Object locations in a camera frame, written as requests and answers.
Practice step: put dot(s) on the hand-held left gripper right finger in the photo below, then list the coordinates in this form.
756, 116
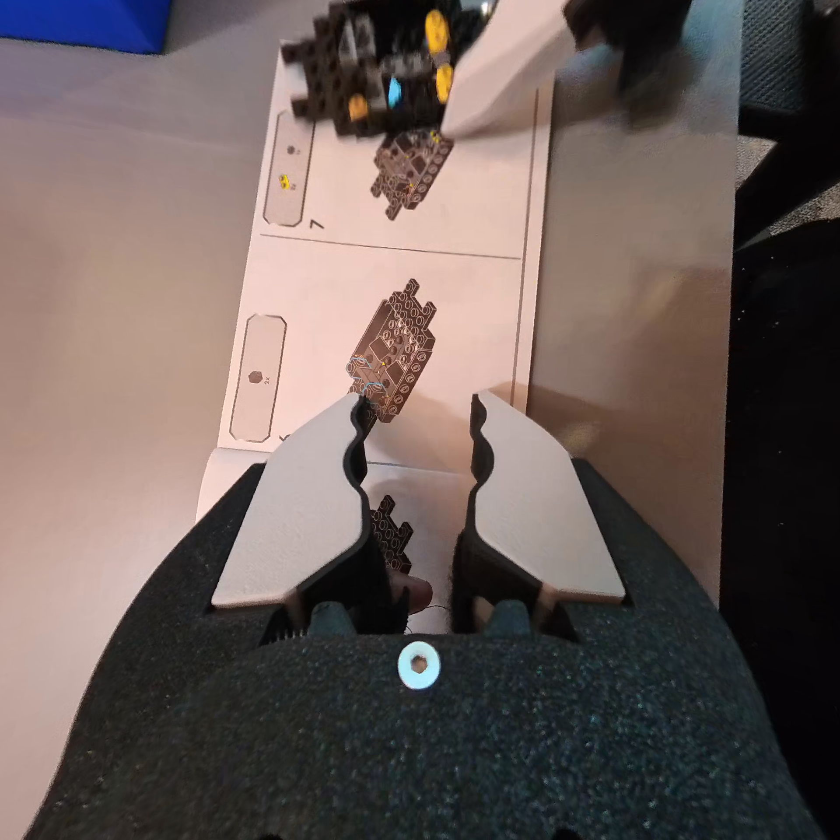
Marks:
544, 512

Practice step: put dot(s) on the person's left hand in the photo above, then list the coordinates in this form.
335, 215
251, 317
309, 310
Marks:
410, 592

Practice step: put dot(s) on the black lego model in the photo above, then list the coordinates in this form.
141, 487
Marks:
374, 72

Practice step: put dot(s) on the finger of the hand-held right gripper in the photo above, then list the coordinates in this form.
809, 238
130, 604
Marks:
512, 59

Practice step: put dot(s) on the white lego instruction sheet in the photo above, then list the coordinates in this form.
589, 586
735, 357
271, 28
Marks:
453, 295

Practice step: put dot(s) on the black mesh office chair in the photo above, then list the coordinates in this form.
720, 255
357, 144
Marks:
794, 98

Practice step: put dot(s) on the blue box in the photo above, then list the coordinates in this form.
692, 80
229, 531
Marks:
79, 23

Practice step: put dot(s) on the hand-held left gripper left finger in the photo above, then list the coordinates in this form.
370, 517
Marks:
295, 512

